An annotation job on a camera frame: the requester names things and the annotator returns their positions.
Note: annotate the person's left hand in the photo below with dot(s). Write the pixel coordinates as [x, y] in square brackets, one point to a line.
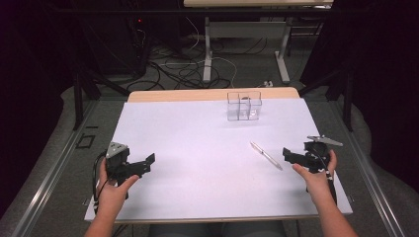
[113, 192]

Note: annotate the silver pen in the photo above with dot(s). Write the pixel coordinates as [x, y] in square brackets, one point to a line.
[266, 156]

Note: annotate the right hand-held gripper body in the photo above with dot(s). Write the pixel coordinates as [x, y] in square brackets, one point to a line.
[317, 154]

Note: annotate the black metal stand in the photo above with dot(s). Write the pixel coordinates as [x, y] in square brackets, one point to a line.
[78, 92]
[347, 95]

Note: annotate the white power plug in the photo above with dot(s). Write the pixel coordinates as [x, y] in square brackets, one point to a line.
[268, 83]

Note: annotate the white table mat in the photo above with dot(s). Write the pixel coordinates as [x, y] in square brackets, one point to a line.
[204, 164]

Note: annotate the person's right hand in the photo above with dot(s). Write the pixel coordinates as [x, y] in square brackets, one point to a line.
[317, 182]

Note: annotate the white desk with metal legs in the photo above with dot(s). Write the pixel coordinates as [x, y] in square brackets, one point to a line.
[245, 30]

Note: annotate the clear acrylic organizer box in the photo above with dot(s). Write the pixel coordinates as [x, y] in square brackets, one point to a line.
[244, 106]

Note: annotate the black computer tower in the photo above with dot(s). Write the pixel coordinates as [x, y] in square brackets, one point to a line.
[140, 46]

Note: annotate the aluminium floor rail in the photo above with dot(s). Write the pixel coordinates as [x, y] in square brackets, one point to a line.
[49, 177]
[369, 177]

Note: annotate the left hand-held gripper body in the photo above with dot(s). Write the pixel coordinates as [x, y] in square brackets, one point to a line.
[119, 164]

